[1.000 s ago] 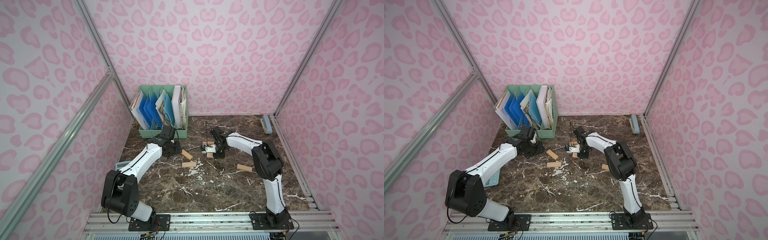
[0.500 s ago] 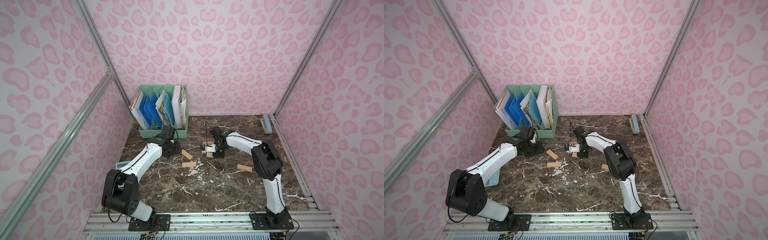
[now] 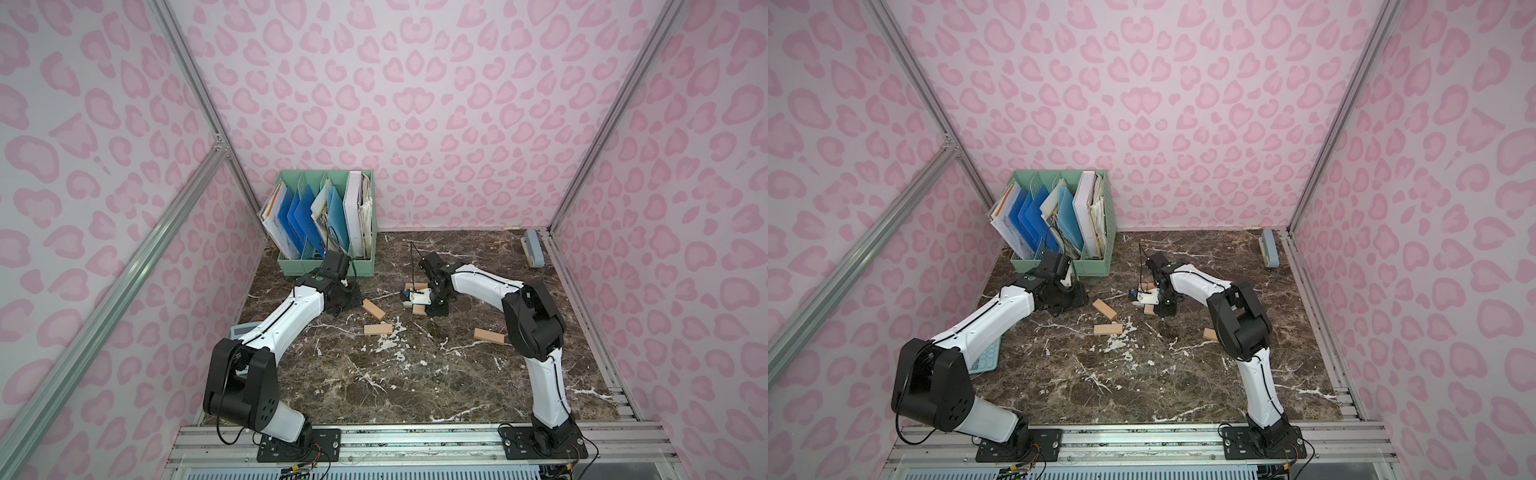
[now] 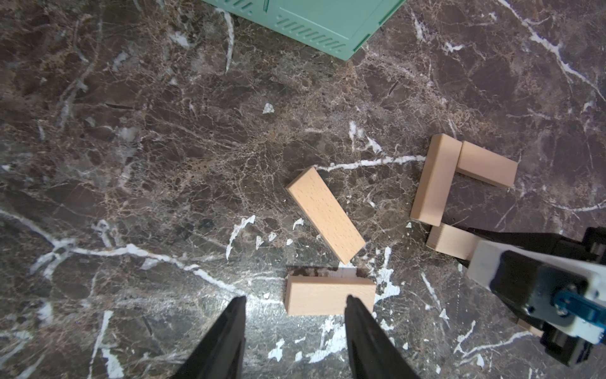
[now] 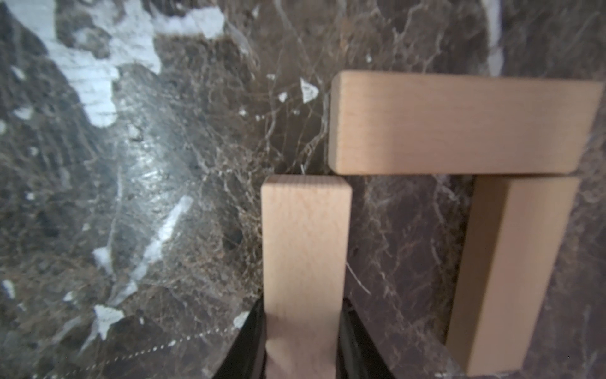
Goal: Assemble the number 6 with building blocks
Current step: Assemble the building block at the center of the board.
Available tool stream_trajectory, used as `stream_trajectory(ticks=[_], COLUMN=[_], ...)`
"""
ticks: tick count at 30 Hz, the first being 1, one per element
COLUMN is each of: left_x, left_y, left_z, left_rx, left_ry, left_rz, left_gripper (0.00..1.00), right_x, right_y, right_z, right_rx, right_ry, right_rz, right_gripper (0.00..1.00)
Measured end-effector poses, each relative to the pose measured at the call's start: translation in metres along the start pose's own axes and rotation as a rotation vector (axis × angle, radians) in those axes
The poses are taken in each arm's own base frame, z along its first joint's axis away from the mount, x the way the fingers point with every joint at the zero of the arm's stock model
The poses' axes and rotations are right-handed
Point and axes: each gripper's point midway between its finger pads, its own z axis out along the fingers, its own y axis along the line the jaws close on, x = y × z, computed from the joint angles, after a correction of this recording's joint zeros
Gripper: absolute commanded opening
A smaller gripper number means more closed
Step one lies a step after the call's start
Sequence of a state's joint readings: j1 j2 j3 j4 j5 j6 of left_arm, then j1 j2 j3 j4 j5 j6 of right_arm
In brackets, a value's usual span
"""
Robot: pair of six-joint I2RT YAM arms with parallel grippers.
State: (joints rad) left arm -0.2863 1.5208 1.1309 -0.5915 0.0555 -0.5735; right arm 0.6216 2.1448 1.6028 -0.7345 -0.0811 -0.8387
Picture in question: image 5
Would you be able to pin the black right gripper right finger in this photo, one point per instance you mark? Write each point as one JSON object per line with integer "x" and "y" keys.
{"x": 358, "y": 357}

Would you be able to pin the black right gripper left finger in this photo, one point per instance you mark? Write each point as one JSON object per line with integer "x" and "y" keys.
{"x": 247, "y": 356}

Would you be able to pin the wooden block horizontal top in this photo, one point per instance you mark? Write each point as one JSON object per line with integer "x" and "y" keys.
{"x": 385, "y": 123}

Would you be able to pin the wooden block vertical top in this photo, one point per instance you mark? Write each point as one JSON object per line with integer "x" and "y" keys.
{"x": 513, "y": 236}

